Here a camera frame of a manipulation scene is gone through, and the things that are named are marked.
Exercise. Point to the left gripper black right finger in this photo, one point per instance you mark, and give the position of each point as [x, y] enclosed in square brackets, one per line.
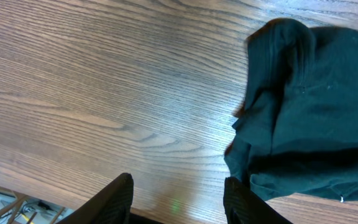
[242, 206]

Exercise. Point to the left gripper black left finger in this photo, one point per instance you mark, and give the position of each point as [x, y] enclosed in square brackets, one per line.
[109, 206]

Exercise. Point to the black t-shirt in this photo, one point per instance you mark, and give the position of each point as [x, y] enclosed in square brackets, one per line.
[297, 131]

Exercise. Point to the wooden chair below table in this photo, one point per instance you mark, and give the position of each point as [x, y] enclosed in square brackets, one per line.
[16, 207]

